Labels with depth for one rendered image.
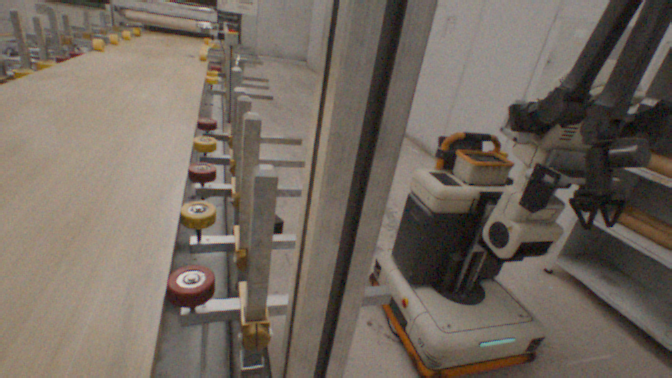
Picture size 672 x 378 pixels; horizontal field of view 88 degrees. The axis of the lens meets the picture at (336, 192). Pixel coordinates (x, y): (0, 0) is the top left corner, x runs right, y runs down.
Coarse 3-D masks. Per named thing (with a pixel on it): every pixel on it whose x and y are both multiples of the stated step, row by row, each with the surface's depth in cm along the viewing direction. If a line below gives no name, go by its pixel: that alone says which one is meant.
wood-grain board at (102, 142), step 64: (64, 64) 199; (128, 64) 228; (192, 64) 268; (0, 128) 107; (64, 128) 115; (128, 128) 125; (192, 128) 136; (0, 192) 77; (64, 192) 81; (128, 192) 86; (0, 256) 60; (64, 256) 63; (128, 256) 65; (0, 320) 49; (64, 320) 51; (128, 320) 53
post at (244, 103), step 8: (240, 96) 94; (248, 96) 95; (240, 104) 93; (248, 104) 94; (240, 112) 94; (240, 120) 95; (240, 128) 96; (240, 136) 97; (240, 144) 98; (240, 152) 99; (240, 160) 101; (240, 168) 102
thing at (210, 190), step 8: (208, 184) 108; (216, 184) 109; (224, 184) 110; (200, 192) 106; (208, 192) 107; (216, 192) 108; (224, 192) 108; (280, 192) 114; (288, 192) 115; (296, 192) 116
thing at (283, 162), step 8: (200, 160) 126; (208, 160) 127; (216, 160) 128; (224, 160) 129; (264, 160) 134; (272, 160) 135; (280, 160) 136; (288, 160) 137; (296, 160) 138; (304, 160) 139
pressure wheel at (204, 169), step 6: (198, 162) 107; (204, 162) 107; (192, 168) 102; (198, 168) 104; (204, 168) 104; (210, 168) 105; (192, 174) 101; (198, 174) 101; (204, 174) 101; (210, 174) 103; (192, 180) 102; (198, 180) 102; (204, 180) 102; (210, 180) 103; (204, 186) 107; (204, 198) 108
